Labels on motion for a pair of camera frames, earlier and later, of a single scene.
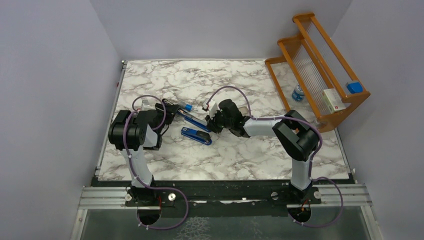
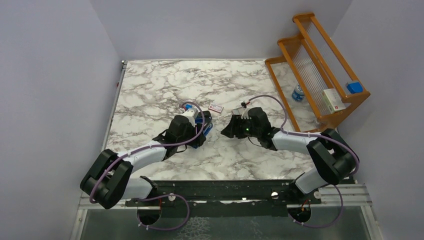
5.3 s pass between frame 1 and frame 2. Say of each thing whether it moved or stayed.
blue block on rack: stayed
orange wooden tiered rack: stayed
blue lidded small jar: stayed
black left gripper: moved
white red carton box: stayed
